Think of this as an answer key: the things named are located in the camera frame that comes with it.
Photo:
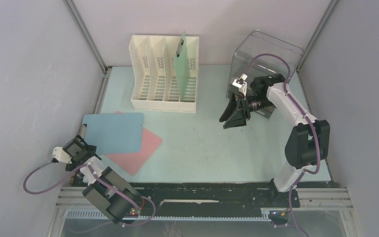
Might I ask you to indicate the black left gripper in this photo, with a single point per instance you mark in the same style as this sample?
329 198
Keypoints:
70 167

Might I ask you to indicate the white file organizer rack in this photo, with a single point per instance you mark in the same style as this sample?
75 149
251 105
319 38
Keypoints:
156 86

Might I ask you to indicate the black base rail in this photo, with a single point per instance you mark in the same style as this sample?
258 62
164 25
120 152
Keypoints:
215 200

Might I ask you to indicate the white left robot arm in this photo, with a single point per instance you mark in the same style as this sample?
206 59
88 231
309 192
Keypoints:
112 195

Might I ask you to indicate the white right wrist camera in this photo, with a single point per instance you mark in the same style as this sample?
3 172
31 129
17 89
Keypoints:
241 84

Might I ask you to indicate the pink paper sheet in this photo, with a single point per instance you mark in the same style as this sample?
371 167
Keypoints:
133 162

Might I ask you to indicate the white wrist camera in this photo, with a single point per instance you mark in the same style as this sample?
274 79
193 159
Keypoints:
60 155
241 84

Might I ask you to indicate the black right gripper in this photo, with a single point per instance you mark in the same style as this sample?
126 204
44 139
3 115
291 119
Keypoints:
238 118

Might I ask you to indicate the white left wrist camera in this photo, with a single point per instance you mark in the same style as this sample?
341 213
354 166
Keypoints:
60 155

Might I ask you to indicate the green clipboard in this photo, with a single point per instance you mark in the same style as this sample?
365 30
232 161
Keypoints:
181 66

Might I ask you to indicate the transparent grey drawer box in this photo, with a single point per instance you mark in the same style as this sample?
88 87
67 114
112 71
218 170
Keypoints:
261 54

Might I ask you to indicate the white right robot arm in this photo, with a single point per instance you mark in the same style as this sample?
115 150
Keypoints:
308 141

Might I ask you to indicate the blue clipboard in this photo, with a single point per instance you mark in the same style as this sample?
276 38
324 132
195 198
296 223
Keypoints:
114 133

